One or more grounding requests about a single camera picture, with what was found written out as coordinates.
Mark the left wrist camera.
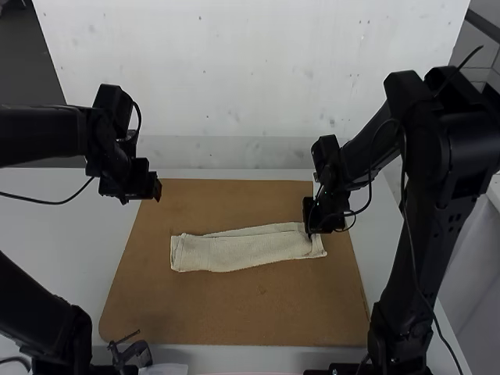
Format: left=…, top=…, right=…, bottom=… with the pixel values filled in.
left=92, top=83, right=134, bottom=136

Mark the cork mat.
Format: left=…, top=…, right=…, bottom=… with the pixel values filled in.
left=98, top=178, right=371, bottom=348

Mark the black clamp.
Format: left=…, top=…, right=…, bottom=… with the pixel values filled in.
left=107, top=327, right=154, bottom=370

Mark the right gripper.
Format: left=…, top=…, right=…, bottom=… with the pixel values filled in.
left=301, top=195, right=348, bottom=244

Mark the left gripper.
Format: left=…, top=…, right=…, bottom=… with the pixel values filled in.
left=86, top=155, right=163, bottom=205

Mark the pale towel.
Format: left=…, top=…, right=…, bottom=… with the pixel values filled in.
left=170, top=220, right=328, bottom=274

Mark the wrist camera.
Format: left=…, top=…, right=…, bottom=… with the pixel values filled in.
left=311, top=134, right=341, bottom=184
left=92, top=83, right=134, bottom=136

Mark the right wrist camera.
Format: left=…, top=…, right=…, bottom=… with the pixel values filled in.
left=311, top=134, right=341, bottom=184

